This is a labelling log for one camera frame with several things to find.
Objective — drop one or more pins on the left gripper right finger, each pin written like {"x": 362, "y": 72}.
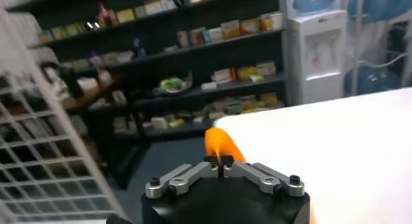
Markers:
{"x": 260, "y": 177}

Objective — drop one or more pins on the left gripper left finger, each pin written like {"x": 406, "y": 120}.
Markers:
{"x": 186, "y": 178}

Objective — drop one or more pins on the green item in bowl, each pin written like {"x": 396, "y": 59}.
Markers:
{"x": 171, "y": 84}

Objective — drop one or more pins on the white water dispenser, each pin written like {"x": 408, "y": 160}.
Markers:
{"x": 318, "y": 58}

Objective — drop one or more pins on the cola bottle red label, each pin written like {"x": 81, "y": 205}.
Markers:
{"x": 103, "y": 14}

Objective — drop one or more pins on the orange t-shirt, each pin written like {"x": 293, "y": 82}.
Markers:
{"x": 222, "y": 145}

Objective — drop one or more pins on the beige medicine box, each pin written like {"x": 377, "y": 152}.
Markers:
{"x": 230, "y": 29}

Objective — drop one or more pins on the white metal jug rack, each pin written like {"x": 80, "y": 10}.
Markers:
{"x": 357, "y": 35}

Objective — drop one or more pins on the red white medicine box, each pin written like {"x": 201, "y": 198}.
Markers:
{"x": 249, "y": 26}

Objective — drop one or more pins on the blue tilted water jug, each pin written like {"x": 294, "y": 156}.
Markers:
{"x": 370, "y": 80}

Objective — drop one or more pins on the black shelving unit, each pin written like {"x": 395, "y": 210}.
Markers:
{"x": 199, "y": 54}

